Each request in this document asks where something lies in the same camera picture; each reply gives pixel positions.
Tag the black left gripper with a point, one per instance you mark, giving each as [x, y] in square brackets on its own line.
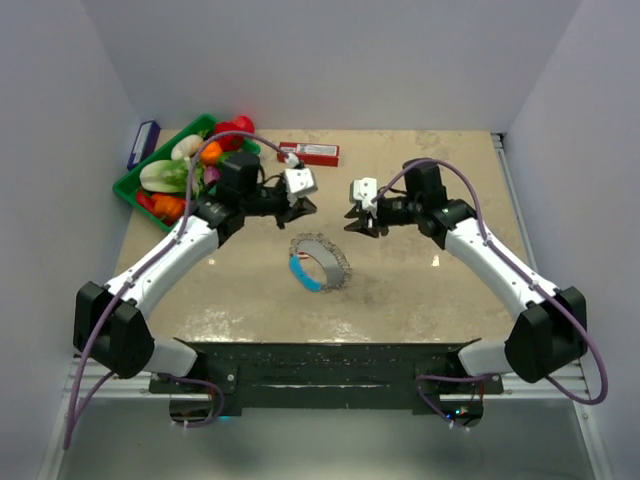
[301, 207]

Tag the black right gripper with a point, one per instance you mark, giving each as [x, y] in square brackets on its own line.
[362, 224]

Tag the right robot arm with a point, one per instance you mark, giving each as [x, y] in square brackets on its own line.
[549, 322]

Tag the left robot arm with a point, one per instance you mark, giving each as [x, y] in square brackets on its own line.
[110, 320]

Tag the red rectangular box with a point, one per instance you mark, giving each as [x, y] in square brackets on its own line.
[313, 154]

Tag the purple onion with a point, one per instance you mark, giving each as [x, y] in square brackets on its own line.
[211, 175]

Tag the red bell pepper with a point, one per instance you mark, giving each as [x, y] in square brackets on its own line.
[230, 135]

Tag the red tomato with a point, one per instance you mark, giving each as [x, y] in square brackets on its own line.
[243, 124]

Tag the small orange pepper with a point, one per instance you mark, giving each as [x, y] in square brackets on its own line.
[167, 208]

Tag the white radish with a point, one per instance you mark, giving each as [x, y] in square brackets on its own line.
[185, 148]

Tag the green leafy cabbage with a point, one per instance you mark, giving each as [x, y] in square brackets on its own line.
[170, 177]

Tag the red chili pepper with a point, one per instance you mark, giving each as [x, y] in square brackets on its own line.
[145, 201]

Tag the purple box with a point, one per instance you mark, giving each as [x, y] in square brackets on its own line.
[145, 143]

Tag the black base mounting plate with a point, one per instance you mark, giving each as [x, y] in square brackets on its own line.
[421, 378]

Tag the green plastic tray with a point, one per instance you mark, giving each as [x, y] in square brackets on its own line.
[129, 184]

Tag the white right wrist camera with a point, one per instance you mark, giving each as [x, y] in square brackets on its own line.
[365, 190]

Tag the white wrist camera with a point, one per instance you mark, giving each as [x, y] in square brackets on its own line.
[300, 181]
[365, 190]

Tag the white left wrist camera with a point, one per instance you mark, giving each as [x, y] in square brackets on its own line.
[300, 181]

